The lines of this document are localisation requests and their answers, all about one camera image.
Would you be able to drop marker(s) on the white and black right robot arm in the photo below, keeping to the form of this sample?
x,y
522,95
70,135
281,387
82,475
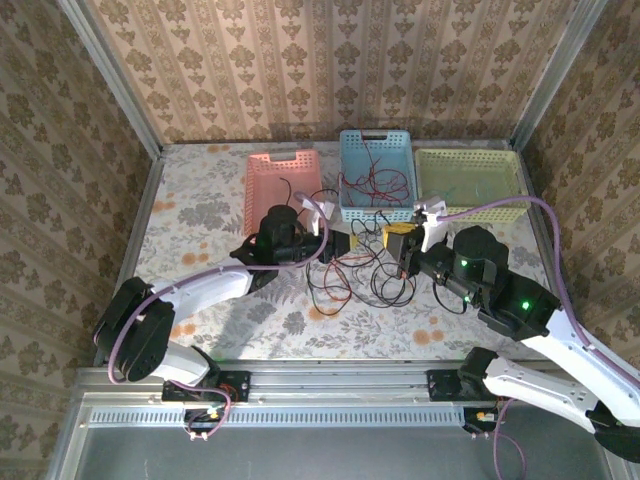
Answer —
x,y
540,385

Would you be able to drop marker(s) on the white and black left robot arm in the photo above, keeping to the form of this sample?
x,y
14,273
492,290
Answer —
x,y
210,292

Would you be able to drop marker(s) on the pink perforated plastic basket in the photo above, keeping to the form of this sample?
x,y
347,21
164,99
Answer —
x,y
280,170

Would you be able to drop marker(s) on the blue perforated plastic basket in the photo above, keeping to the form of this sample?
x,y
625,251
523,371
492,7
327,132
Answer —
x,y
377,160

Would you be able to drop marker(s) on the yellow perforated plastic basket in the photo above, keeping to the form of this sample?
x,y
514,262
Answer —
x,y
470,170

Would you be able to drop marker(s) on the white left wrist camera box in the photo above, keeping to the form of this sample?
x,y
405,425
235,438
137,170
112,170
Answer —
x,y
322,212

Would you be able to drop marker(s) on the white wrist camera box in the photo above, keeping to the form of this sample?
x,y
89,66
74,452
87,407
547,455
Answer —
x,y
430,220
322,212

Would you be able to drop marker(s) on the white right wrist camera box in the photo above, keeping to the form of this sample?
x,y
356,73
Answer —
x,y
430,220

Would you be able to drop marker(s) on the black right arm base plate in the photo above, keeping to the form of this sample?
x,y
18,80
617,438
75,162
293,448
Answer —
x,y
442,385

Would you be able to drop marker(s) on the aluminium mounting rail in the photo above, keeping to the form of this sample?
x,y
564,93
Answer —
x,y
340,385

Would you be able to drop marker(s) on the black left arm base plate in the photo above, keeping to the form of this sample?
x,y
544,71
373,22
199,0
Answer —
x,y
235,385

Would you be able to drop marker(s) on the aluminium frame post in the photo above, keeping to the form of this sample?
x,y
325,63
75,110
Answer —
x,y
115,85
555,75

